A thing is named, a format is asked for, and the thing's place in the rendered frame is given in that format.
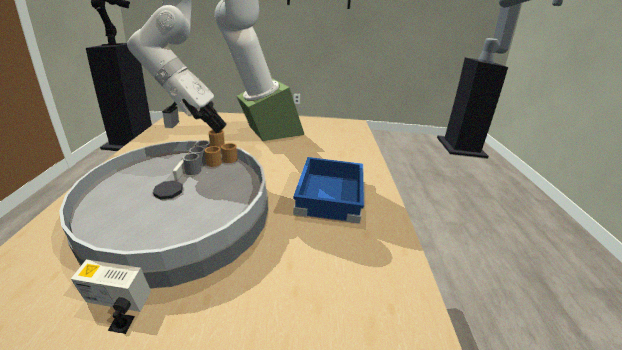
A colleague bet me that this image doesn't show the bronze bushing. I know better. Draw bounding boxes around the bronze bushing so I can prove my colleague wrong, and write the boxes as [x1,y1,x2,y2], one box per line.
[221,143,238,163]
[208,130,225,148]
[205,146,222,167]

